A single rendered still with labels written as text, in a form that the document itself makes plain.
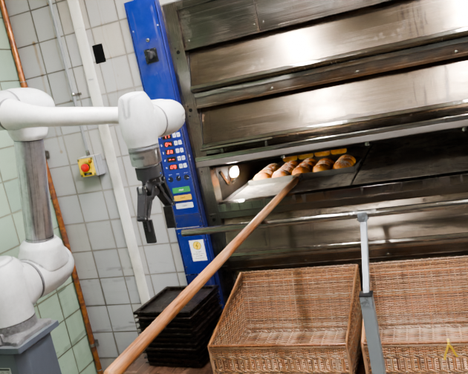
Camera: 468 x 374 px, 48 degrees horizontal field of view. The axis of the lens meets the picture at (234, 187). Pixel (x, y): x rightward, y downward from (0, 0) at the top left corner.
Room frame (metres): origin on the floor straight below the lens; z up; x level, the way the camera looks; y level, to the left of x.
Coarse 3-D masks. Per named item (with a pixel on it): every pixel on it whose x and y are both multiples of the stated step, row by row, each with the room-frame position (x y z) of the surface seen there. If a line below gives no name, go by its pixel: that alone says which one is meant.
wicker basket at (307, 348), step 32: (256, 288) 2.32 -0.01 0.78; (288, 288) 2.27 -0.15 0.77; (320, 288) 2.21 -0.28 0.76; (352, 288) 2.02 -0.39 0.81; (224, 320) 2.11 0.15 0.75; (256, 320) 2.30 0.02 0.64; (288, 320) 2.24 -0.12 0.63; (320, 320) 2.18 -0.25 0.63; (352, 320) 1.89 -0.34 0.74; (224, 352) 1.92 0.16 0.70; (256, 352) 1.87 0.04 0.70; (288, 352) 1.83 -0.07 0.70; (320, 352) 1.98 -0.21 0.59; (352, 352) 1.80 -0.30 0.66
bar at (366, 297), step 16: (384, 208) 1.80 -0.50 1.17; (400, 208) 1.77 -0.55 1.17; (416, 208) 1.75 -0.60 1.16; (432, 208) 1.73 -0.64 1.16; (448, 208) 1.72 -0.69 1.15; (240, 224) 1.99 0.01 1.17; (272, 224) 1.94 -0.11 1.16; (288, 224) 1.92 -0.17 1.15; (368, 272) 1.69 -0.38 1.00; (368, 288) 1.64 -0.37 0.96; (368, 304) 1.60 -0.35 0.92; (368, 320) 1.61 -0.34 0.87; (368, 336) 1.61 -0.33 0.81; (368, 352) 1.61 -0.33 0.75; (384, 368) 1.62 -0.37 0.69
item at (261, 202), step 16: (432, 176) 2.11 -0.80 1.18; (448, 176) 2.06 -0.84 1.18; (464, 176) 2.04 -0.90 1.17; (304, 192) 2.30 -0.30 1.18; (320, 192) 2.24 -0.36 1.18; (336, 192) 2.22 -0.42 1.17; (352, 192) 2.19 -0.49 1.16; (368, 192) 2.17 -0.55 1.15; (384, 192) 2.15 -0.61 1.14; (224, 208) 2.41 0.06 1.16; (240, 208) 2.38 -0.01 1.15; (256, 208) 2.35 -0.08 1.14
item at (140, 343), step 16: (288, 192) 2.35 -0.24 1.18; (272, 208) 2.06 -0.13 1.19; (256, 224) 1.86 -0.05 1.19; (240, 240) 1.68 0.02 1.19; (224, 256) 1.54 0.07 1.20; (208, 272) 1.42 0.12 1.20; (192, 288) 1.32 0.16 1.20; (176, 304) 1.23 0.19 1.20; (160, 320) 1.15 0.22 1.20; (144, 336) 1.08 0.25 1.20; (128, 352) 1.02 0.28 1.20; (112, 368) 0.96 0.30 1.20
